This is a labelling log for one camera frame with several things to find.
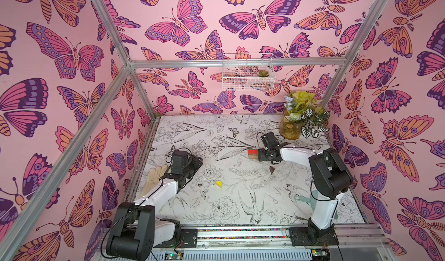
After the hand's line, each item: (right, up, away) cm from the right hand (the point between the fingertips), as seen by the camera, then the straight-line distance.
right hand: (266, 153), depth 100 cm
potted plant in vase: (+19, +22, -5) cm, 29 cm away
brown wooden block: (-7, -1, -1) cm, 8 cm away
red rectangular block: (-7, +1, +2) cm, 8 cm away
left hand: (-35, -1, -10) cm, 37 cm away
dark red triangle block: (+2, -8, -7) cm, 11 cm away
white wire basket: (-11, +46, -5) cm, 47 cm away
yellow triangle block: (-27, -13, -12) cm, 32 cm away
